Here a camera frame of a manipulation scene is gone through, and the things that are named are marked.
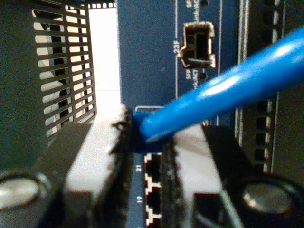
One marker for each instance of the blue network switch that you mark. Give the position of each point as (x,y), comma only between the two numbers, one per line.
(147,59)

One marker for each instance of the black server unit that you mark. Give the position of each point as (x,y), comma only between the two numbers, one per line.
(292,130)

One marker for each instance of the black rack frame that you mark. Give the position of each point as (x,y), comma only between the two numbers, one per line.
(19,71)

